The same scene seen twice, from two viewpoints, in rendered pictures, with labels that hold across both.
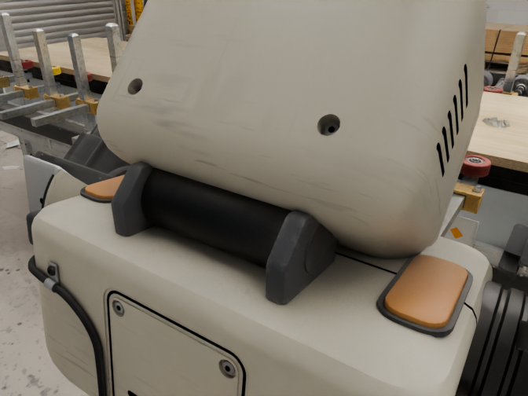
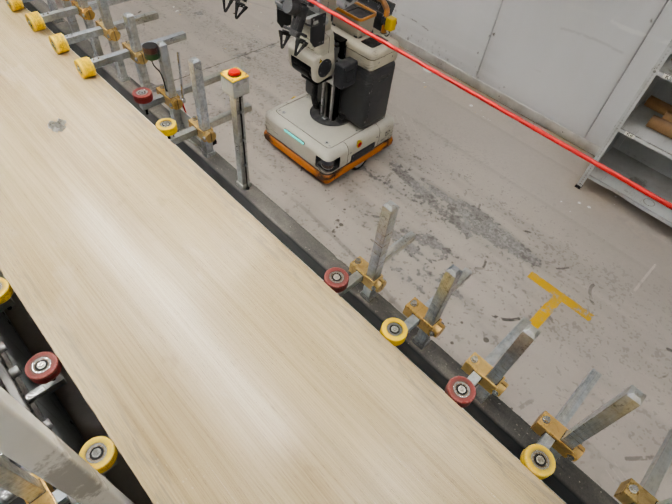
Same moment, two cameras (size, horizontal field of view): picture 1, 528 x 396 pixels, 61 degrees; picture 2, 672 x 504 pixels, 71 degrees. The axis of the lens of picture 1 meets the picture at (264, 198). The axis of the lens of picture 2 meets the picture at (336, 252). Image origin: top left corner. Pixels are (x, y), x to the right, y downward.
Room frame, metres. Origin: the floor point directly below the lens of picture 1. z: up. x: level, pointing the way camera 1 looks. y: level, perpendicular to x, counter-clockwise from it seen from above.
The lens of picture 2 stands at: (2.73, 0.51, 2.12)
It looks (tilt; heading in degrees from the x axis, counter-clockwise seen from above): 51 degrees down; 185
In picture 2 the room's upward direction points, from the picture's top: 8 degrees clockwise
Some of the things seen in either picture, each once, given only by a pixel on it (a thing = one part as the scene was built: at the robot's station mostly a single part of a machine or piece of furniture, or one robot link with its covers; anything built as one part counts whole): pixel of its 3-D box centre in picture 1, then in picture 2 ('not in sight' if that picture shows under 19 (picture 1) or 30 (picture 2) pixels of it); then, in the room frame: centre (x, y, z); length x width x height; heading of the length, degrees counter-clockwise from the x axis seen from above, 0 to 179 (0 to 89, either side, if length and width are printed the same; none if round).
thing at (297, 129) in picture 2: not in sight; (329, 128); (0.09, 0.11, 0.16); 0.67 x 0.64 x 0.25; 147
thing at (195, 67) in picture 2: not in sight; (202, 112); (1.18, -0.26, 0.92); 0.04 x 0.04 x 0.48; 55
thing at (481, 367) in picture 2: (56, 100); (485, 375); (2.02, 0.95, 0.81); 0.14 x 0.06 x 0.05; 55
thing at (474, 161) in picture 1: (471, 177); (144, 102); (1.11, -0.57, 0.85); 0.08 x 0.08 x 0.11
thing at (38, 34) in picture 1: (49, 84); (499, 370); (2.03, 0.97, 0.88); 0.04 x 0.04 x 0.48; 55
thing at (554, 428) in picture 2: (25, 91); (558, 436); (2.16, 1.16, 0.81); 0.14 x 0.06 x 0.05; 55
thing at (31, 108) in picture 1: (48, 104); (489, 361); (1.97, 0.97, 0.81); 0.43 x 0.03 x 0.04; 145
